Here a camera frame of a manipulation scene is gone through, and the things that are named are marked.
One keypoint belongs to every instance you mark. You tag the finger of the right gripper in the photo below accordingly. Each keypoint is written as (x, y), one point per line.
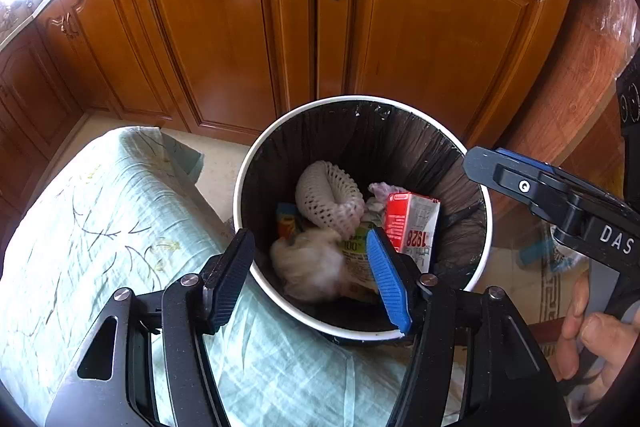
(524, 163)
(483, 166)

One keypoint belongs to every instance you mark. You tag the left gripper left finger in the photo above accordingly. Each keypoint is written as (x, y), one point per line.
(110, 382)

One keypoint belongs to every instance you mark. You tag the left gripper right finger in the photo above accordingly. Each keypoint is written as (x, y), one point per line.
(507, 381)

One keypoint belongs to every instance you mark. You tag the small red carton box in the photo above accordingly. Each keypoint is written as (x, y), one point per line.
(410, 224)

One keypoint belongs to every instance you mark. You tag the yellow snack wrapper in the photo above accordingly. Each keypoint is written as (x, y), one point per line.
(357, 264)

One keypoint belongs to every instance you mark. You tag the white foam fruit net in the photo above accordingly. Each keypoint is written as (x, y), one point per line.
(329, 198)

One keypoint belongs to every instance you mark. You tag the white tissue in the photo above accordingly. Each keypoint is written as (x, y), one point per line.
(311, 266)

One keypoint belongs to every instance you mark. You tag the orange blue snack wrapper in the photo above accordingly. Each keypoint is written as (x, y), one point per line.
(287, 221)

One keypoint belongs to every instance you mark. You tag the white rimmed trash bin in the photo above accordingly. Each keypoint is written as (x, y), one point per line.
(378, 142)

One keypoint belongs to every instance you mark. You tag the brown lower kitchen cabinets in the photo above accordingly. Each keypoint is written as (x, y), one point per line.
(228, 68)

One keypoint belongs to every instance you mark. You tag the person's right hand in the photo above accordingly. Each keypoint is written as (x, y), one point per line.
(602, 335)

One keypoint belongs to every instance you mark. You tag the light green floral tablecloth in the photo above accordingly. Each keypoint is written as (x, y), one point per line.
(115, 217)

